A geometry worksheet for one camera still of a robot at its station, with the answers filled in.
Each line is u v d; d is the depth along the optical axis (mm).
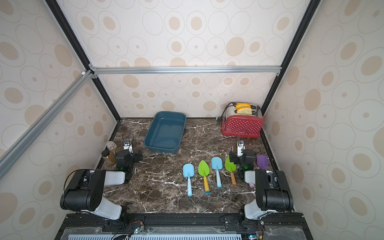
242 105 998
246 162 714
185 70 901
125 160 709
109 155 896
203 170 921
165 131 1196
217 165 941
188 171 919
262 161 942
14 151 523
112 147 921
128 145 807
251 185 833
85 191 454
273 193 450
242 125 1000
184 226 730
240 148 818
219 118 1164
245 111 973
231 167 930
